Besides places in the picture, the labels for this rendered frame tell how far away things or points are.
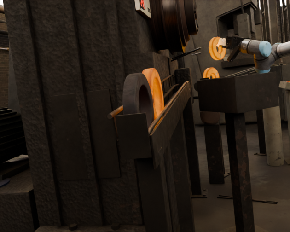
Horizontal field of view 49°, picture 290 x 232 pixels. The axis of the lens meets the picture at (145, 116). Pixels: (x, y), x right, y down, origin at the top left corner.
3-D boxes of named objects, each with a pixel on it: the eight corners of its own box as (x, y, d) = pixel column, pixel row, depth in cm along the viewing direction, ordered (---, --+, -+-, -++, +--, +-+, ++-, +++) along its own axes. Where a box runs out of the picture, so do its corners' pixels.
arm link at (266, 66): (275, 66, 208) (274, 50, 200) (264, 77, 204) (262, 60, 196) (263, 63, 215) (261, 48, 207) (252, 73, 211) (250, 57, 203)
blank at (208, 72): (209, 94, 229) (213, 94, 227) (199, 77, 222) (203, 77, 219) (218, 79, 236) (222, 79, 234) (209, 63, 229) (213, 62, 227)
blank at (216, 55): (206, 38, 216) (210, 37, 213) (219, 36, 226) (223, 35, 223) (210, 61, 218) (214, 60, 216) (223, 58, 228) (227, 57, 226)
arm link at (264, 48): (265, 60, 196) (263, 47, 190) (247, 58, 204) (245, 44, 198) (273, 52, 199) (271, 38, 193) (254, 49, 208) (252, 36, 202)
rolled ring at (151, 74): (162, 138, 102) (152, 138, 103) (165, 95, 114) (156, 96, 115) (148, 100, 89) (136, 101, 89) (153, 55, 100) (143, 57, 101)
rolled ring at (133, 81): (148, 68, 90) (136, 70, 91) (130, 78, 73) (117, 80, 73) (157, 131, 94) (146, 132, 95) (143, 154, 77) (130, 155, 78)
